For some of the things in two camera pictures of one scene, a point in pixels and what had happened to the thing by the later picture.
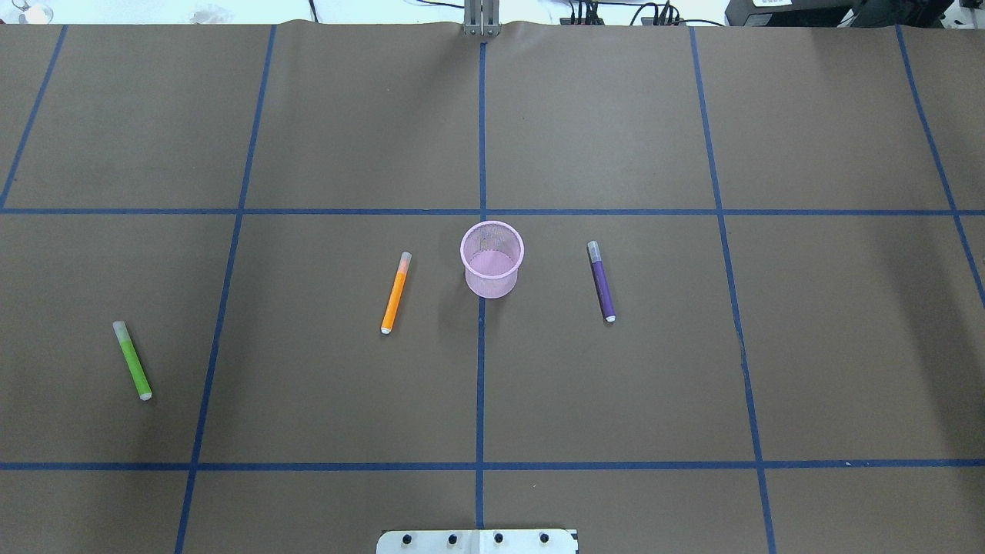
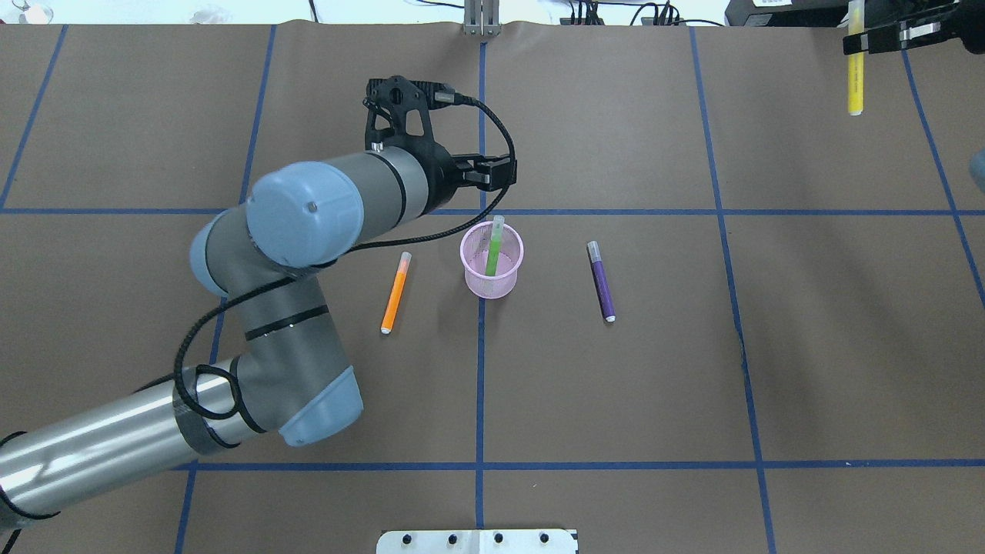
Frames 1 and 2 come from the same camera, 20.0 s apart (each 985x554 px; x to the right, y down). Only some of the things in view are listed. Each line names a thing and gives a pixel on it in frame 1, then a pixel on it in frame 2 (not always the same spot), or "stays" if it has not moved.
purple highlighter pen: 606,302 stays
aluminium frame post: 482,18 stays
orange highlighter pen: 396,292 stays
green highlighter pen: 135,363 to 498,221
